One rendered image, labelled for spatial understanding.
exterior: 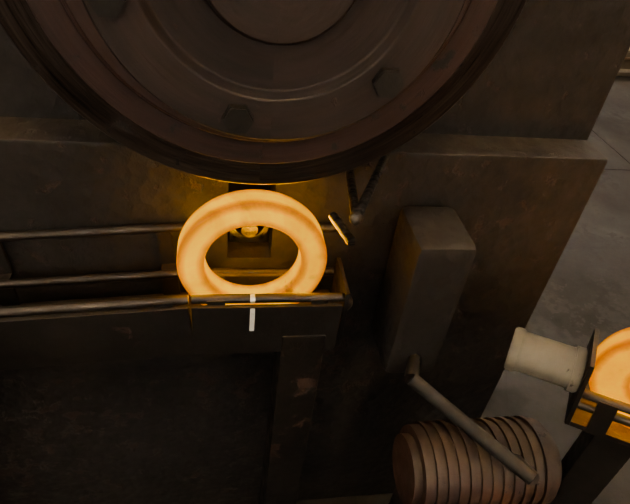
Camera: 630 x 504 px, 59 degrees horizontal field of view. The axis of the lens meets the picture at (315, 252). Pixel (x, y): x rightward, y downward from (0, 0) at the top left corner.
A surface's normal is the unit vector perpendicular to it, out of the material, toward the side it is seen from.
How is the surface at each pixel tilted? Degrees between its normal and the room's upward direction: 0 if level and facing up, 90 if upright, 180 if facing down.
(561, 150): 0
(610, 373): 90
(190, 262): 90
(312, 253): 90
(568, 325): 0
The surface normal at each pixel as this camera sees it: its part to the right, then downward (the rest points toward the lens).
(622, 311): 0.11, -0.78
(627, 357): -0.46, 0.51
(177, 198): 0.14, 0.63
